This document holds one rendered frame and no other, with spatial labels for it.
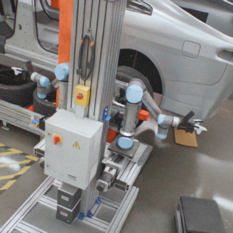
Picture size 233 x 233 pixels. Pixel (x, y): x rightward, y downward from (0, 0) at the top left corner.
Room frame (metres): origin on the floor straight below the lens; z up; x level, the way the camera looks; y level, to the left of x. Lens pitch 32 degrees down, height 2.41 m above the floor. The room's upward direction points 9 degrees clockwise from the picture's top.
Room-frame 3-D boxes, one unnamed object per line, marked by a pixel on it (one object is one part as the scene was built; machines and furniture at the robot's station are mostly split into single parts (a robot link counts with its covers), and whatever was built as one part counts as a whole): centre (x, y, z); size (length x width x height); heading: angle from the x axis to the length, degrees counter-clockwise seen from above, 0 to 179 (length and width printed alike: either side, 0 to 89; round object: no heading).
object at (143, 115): (2.63, -0.26, 0.85); 0.09 x 0.08 x 0.07; 71
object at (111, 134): (2.77, 0.02, 0.48); 0.16 x 0.12 x 0.17; 161
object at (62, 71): (2.18, 0.43, 1.19); 0.15 x 0.12 x 0.55; 148
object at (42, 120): (2.71, 0.67, 0.51); 0.20 x 0.14 x 0.13; 62
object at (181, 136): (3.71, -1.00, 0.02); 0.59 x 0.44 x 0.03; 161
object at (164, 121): (2.00, -0.36, 1.21); 0.11 x 0.08 x 0.09; 87
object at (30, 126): (2.72, 0.69, 0.44); 0.43 x 0.17 x 0.03; 71
